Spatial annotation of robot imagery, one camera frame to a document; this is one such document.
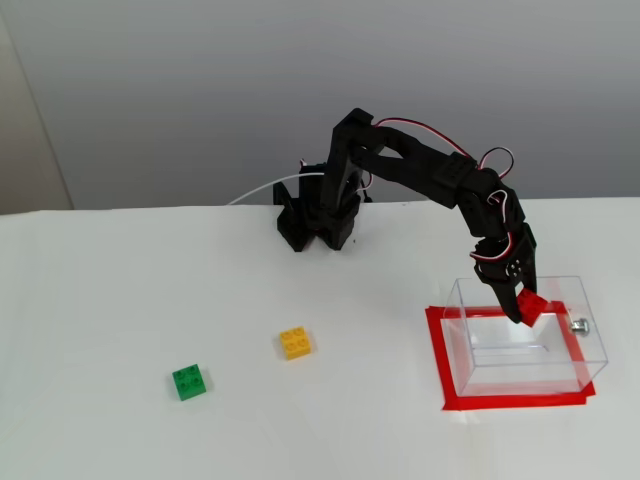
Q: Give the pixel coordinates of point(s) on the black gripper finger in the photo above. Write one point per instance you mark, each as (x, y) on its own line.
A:
(527, 270)
(507, 302)

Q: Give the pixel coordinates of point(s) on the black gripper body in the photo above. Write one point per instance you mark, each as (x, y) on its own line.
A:
(506, 286)

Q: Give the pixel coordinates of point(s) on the red lego brick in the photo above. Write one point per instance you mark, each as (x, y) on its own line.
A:
(532, 306)

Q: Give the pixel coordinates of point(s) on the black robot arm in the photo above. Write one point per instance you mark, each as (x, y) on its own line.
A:
(415, 165)

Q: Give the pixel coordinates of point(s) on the transparent plastic box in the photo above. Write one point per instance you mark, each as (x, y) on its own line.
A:
(525, 372)

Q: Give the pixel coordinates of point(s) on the silver box lock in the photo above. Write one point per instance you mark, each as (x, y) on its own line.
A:
(580, 327)

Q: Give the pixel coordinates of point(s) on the yellow lego brick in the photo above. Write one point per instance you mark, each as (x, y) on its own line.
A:
(296, 343)

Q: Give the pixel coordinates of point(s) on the green lego brick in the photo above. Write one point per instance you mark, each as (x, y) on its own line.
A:
(189, 382)

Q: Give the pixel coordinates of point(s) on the black table clamp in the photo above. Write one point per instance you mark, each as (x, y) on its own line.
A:
(282, 197)

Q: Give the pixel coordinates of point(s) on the red tape frame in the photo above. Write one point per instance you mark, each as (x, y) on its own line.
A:
(435, 350)

